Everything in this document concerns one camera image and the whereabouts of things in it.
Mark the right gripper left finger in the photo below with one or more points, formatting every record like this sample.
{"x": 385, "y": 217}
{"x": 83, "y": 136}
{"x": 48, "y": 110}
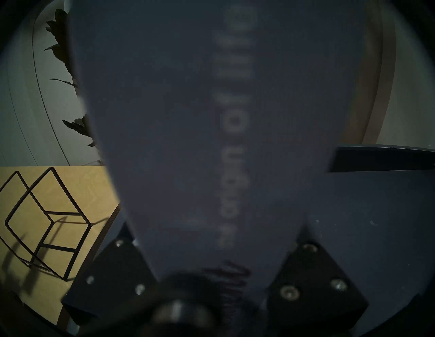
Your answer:
{"x": 115, "y": 275}

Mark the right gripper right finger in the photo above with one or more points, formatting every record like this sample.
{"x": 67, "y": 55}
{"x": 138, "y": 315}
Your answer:
{"x": 312, "y": 288}

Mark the grey Discontent book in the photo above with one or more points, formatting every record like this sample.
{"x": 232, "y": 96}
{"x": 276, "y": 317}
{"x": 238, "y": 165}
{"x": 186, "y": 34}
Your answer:
{"x": 204, "y": 119}

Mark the black metal utility cart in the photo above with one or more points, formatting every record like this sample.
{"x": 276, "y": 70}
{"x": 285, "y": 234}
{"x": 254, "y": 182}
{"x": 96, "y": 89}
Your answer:
{"x": 373, "y": 210}

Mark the light wooden table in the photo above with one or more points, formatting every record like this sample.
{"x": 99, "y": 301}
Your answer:
{"x": 85, "y": 183}

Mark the dark green potted plant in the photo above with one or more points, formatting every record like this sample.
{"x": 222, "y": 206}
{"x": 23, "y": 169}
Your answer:
{"x": 63, "y": 51}

